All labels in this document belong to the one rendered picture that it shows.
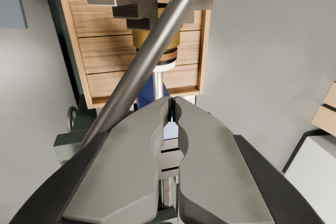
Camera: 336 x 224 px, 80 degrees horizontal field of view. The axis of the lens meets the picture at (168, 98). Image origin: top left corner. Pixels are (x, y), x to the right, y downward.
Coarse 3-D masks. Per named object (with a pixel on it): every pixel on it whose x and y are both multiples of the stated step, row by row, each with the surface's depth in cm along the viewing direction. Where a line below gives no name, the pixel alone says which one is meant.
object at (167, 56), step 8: (160, 8) 31; (136, 32) 33; (144, 32) 32; (176, 32) 33; (136, 40) 33; (176, 40) 34; (136, 48) 37; (168, 48) 33; (176, 48) 36; (168, 56) 34; (176, 56) 37; (160, 64) 35
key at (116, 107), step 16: (176, 0) 10; (192, 0) 11; (160, 16) 10; (176, 16) 10; (160, 32) 10; (144, 48) 10; (160, 48) 10; (144, 64) 10; (128, 80) 10; (144, 80) 10; (112, 96) 10; (128, 96) 10; (112, 112) 10; (96, 128) 10; (80, 144) 10
